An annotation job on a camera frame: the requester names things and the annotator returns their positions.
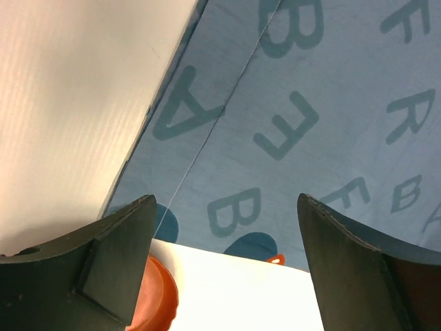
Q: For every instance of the blue letter-print placemat cloth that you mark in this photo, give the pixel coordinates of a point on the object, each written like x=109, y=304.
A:
x=267, y=100

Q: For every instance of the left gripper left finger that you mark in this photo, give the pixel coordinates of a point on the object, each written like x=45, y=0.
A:
x=88, y=279

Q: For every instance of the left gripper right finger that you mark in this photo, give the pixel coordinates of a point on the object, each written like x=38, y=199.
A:
x=365, y=279

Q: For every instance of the red round plate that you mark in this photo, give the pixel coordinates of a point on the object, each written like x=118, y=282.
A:
x=158, y=299

